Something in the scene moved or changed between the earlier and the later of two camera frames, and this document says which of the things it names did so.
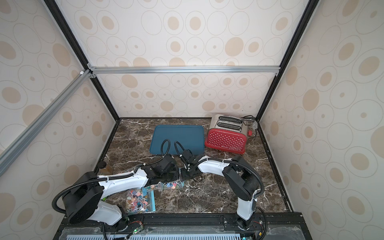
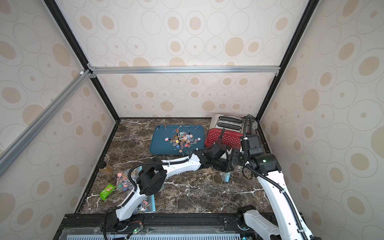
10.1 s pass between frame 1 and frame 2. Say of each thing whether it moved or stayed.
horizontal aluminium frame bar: stayed
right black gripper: moved
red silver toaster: stayed
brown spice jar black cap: stayed
